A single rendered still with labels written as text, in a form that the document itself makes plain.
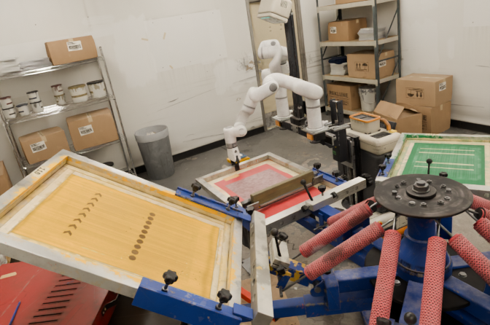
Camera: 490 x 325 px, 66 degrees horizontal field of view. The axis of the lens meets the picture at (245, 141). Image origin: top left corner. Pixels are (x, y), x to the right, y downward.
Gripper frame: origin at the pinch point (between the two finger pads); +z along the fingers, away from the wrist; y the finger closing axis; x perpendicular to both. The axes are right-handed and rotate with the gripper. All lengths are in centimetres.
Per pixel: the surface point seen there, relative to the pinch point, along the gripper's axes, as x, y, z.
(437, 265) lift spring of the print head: 18, -161, -24
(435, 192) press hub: -1, -147, -34
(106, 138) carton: 46, 261, 22
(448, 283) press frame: 2, -154, -4
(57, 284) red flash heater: 115, -72, -13
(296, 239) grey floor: -57, 24, 98
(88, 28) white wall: 25, 309, -108
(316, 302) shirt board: 35, -125, 5
